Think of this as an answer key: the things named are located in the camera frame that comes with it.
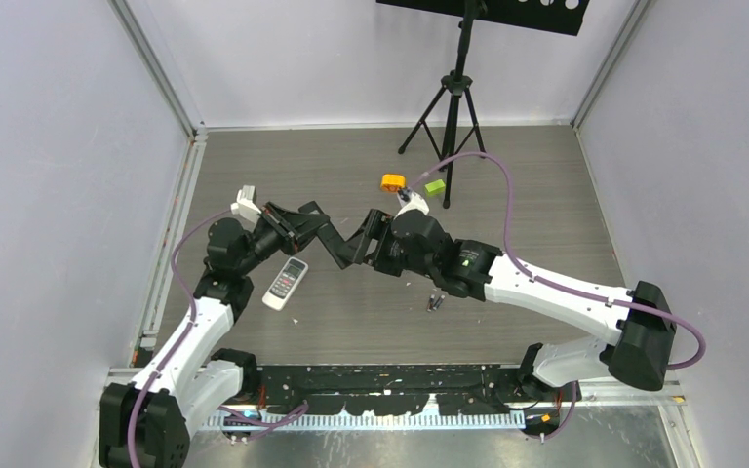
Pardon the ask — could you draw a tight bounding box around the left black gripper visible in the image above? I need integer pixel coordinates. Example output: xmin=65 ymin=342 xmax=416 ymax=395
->
xmin=237 ymin=203 xmax=329 ymax=276

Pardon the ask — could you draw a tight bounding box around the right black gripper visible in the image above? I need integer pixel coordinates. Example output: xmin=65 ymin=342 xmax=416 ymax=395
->
xmin=336 ymin=209 xmax=437 ymax=280

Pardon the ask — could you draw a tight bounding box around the white remote control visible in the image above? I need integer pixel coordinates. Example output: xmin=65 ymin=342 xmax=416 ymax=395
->
xmin=262 ymin=256 xmax=309 ymax=311

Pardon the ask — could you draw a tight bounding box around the black remote control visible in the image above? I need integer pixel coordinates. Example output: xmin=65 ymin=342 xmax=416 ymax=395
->
xmin=317 ymin=220 xmax=352 ymax=269

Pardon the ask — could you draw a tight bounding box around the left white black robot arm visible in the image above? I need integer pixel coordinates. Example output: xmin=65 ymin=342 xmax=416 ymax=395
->
xmin=98 ymin=202 xmax=330 ymax=467

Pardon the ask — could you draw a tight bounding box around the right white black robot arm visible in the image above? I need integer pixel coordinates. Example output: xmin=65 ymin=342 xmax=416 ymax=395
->
xmin=339 ymin=210 xmax=676 ymax=401

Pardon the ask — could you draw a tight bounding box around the orange yellow plastic object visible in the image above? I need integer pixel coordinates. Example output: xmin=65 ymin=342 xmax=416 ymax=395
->
xmin=379 ymin=174 xmax=407 ymax=193

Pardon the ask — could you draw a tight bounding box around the green block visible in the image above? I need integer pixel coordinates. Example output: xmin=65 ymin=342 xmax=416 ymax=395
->
xmin=423 ymin=179 xmax=447 ymax=197

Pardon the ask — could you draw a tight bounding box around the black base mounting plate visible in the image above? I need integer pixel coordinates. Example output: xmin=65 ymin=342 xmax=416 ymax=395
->
xmin=198 ymin=363 xmax=582 ymax=418

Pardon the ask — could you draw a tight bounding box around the black tripod stand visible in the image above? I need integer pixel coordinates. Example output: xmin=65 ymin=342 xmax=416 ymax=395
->
xmin=397 ymin=0 xmax=489 ymax=210

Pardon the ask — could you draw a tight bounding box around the black perforated panel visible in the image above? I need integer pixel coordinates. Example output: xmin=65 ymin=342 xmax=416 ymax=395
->
xmin=376 ymin=0 xmax=590 ymax=36

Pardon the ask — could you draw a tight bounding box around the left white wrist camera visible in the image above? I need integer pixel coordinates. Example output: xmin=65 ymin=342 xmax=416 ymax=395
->
xmin=230 ymin=184 xmax=261 ymax=224

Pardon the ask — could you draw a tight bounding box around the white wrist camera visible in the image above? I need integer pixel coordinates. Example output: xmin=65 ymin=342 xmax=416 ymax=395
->
xmin=395 ymin=187 xmax=429 ymax=217
xmin=230 ymin=184 xmax=261 ymax=224

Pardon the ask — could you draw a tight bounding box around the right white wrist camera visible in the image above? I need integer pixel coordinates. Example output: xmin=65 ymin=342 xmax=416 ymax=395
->
xmin=395 ymin=187 xmax=429 ymax=217

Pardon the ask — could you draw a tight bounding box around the aluminium frame rail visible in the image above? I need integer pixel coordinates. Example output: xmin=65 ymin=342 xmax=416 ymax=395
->
xmin=110 ymin=370 xmax=685 ymax=432

